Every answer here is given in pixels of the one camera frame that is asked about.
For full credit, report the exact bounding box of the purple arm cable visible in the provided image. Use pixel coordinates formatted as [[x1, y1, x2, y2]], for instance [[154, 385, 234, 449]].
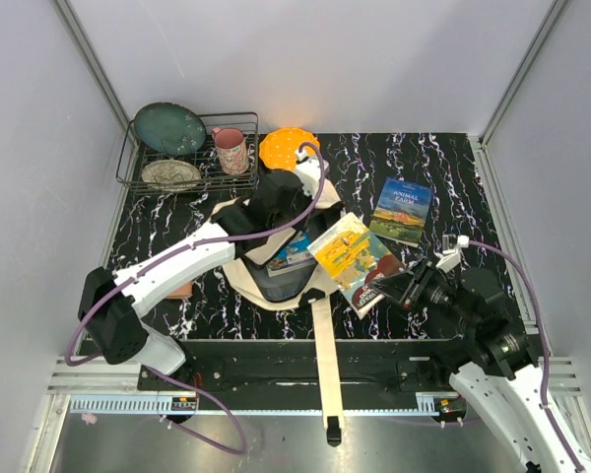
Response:
[[465, 239, 585, 472], [64, 141, 326, 455]]

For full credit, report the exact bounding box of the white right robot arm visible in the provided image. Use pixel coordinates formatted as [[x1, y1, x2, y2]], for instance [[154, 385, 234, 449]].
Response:
[[372, 260, 591, 472]]

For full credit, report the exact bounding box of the grey wire dish rack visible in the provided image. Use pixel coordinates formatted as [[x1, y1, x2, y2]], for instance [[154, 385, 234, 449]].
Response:
[[116, 111, 258, 194]]

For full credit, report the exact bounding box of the pink ghost pattern mug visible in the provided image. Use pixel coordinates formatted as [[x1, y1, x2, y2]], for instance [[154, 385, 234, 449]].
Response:
[[212, 127, 249, 175]]

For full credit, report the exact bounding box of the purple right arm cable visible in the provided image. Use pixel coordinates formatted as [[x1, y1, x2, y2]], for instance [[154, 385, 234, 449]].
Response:
[[465, 239, 585, 472]]

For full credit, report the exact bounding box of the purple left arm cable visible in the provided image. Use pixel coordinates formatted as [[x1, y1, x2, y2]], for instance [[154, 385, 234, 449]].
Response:
[[64, 141, 326, 455]]

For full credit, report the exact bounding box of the yellow polka dot plate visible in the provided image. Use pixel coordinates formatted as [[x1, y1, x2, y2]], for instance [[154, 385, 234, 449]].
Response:
[[259, 128, 320, 171]]

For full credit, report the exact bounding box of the yellow blue picture book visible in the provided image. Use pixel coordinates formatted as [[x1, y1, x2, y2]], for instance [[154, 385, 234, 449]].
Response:
[[307, 213, 405, 319]]

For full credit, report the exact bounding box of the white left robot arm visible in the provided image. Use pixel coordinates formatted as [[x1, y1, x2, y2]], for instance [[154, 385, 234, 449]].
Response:
[[79, 163, 325, 390]]

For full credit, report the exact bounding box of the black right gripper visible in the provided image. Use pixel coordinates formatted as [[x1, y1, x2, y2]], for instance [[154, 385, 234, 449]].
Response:
[[368, 255, 477, 329]]

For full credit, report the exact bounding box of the salmon leather wallet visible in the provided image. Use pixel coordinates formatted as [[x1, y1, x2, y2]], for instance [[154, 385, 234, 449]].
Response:
[[167, 282, 193, 300]]

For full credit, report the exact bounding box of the speckled beige plate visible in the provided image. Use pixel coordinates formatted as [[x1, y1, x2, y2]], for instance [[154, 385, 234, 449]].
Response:
[[141, 160, 202, 193]]

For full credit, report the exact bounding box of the dark teal plate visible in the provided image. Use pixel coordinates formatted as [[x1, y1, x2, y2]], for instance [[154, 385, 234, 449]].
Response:
[[133, 102, 207, 156]]

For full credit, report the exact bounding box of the aluminium front rail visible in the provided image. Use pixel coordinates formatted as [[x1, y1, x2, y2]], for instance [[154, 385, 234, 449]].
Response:
[[47, 355, 583, 395]]

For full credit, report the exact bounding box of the cream canvas backpack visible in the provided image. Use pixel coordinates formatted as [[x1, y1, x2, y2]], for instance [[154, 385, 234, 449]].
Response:
[[210, 177, 349, 447]]

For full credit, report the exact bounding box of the blue Animal Farm book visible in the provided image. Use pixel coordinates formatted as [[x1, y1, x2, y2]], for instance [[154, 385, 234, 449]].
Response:
[[369, 177, 433, 247]]

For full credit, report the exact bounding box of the light blue coin book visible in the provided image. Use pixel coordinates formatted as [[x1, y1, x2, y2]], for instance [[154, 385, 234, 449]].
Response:
[[266, 232, 316, 277]]

